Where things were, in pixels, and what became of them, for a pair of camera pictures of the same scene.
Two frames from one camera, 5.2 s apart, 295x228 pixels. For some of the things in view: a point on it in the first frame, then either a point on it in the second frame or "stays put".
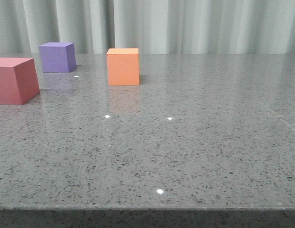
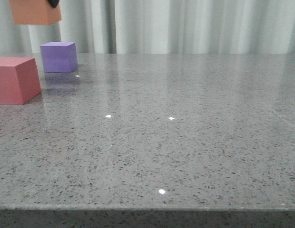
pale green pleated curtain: [153, 26] stays put
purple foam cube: [58, 57] stays put
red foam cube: [16, 80] stays put
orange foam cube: [123, 66] → [34, 12]
